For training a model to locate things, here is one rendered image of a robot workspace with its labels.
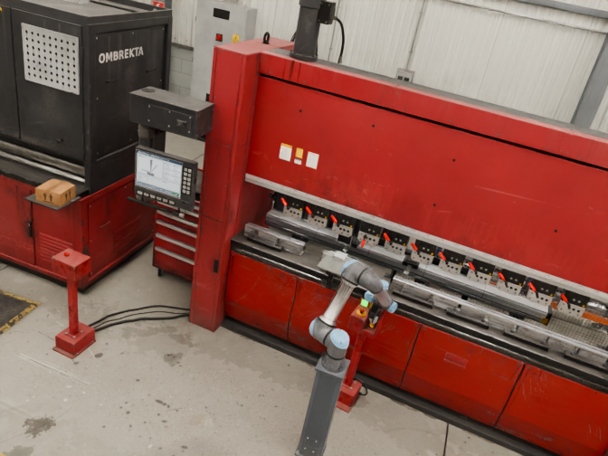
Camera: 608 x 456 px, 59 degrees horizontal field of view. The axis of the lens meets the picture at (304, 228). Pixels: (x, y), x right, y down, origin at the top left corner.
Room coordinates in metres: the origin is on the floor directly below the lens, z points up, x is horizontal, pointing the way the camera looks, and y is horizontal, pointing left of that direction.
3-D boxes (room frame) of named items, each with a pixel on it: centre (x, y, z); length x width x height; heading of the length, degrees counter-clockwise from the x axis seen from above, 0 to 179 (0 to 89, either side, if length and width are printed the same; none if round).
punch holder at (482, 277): (3.23, -1.24, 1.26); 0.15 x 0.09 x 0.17; 72
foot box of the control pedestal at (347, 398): (3.10, -0.55, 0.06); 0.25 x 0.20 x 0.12; 158
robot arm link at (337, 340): (2.56, -0.33, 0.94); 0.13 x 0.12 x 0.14; 51
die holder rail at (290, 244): (3.69, 0.21, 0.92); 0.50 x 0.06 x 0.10; 72
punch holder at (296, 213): (3.65, 0.09, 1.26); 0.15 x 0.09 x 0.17; 72
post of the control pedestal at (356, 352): (3.13, -0.56, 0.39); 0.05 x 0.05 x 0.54; 68
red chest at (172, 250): (4.31, 1.01, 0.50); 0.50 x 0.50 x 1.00; 72
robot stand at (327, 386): (2.56, -0.34, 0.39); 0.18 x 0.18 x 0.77; 76
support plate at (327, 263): (3.39, -0.27, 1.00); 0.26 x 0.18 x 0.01; 162
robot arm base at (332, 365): (2.56, -0.34, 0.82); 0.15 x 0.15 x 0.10
